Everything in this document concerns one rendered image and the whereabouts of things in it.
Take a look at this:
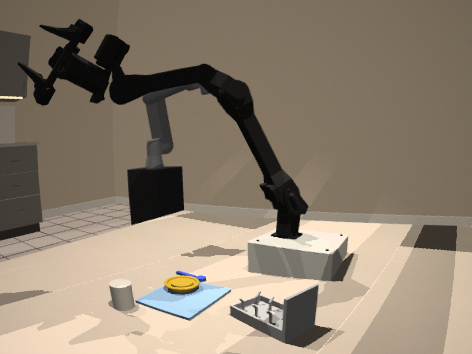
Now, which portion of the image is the beige cylinder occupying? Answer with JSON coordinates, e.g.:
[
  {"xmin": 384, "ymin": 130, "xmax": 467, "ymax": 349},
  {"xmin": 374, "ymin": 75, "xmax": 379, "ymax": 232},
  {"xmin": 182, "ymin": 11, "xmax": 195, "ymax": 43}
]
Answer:
[{"xmin": 109, "ymin": 279, "xmax": 135, "ymax": 311}]

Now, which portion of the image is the olive-yellow round plate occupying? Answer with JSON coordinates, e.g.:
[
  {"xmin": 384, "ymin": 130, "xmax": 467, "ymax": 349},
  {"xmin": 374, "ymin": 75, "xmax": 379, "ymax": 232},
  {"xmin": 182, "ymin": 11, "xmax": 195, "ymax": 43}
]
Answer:
[{"xmin": 164, "ymin": 276, "xmax": 200, "ymax": 292}]

